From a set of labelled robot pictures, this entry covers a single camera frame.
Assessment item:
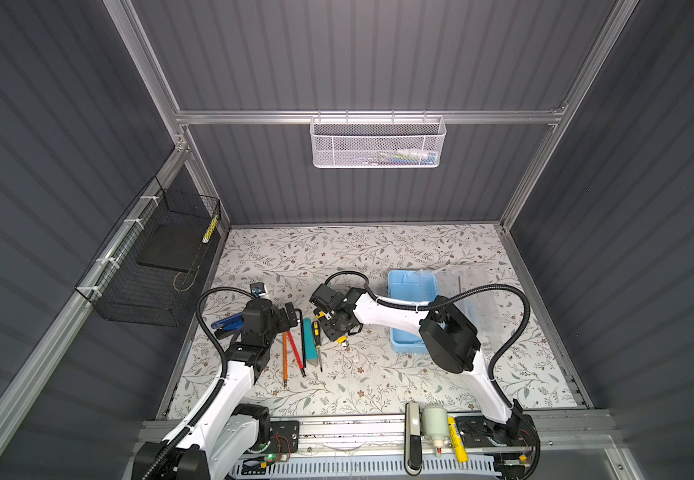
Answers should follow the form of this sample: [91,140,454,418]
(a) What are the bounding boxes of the blue plastic tool box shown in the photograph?
[387,266,504,355]

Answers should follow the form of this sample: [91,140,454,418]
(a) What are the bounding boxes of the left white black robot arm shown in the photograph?
[131,298,299,479]

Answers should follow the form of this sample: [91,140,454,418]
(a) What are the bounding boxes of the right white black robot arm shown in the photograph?
[310,283,531,444]

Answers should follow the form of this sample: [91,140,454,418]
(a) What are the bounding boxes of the black hex key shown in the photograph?
[294,308,307,376]

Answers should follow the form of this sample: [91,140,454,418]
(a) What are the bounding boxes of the orange pencil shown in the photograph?
[282,333,289,389]

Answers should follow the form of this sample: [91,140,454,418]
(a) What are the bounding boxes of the small precision screwdriver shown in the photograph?
[312,320,324,372]

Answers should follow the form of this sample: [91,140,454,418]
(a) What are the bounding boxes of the teal utility knife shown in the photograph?
[304,318,318,365]

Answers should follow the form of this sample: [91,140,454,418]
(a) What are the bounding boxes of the red hex key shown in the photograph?
[287,331,306,377]

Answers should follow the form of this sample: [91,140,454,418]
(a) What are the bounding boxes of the yellow marker in black basket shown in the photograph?
[202,215,219,244]

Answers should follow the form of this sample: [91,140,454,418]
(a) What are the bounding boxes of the black pad in basket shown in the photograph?
[137,224,203,273]

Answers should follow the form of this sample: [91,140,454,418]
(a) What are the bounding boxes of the white glue bottle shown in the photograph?
[422,406,449,457]

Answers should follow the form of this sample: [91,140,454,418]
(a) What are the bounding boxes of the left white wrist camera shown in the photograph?
[249,282,268,298]

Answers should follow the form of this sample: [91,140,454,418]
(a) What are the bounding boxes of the blue handled pliers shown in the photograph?
[211,313,243,340]

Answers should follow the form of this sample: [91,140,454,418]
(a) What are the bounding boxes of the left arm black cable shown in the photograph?
[142,286,258,480]

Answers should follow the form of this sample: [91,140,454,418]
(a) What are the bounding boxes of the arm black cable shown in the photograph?
[324,269,541,480]
[142,286,258,480]

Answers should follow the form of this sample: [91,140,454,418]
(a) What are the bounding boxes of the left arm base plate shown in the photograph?
[243,420,301,456]

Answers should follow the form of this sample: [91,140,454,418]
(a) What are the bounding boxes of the black wire mesh basket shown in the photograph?
[76,182,222,327]

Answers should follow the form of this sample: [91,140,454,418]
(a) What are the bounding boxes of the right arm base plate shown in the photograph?
[454,414,540,449]

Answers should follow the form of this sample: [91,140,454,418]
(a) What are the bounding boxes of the white wire mesh basket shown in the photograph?
[309,116,447,169]

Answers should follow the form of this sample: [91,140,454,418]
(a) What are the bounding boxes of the yellow marker on rail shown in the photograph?
[447,416,469,464]

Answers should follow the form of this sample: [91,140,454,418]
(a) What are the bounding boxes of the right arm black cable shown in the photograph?
[324,269,541,480]

